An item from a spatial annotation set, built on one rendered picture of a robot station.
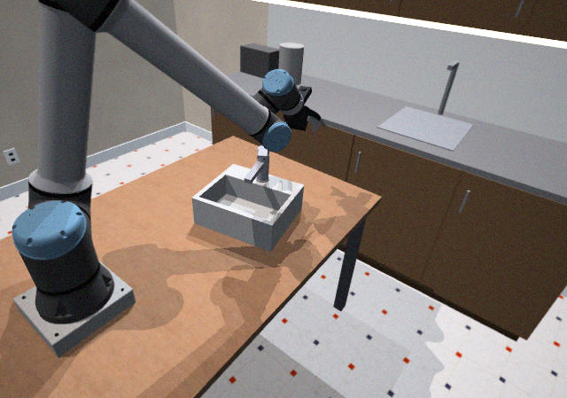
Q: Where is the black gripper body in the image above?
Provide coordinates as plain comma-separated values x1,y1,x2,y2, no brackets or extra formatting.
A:
283,105,309,131

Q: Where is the grey square sink basin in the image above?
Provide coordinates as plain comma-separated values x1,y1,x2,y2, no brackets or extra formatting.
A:
192,164,304,252

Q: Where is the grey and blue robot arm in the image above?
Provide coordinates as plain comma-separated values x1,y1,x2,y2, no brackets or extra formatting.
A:
12,0,312,324

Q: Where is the grey mixer tap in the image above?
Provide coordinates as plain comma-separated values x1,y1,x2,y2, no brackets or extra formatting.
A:
244,145,269,184

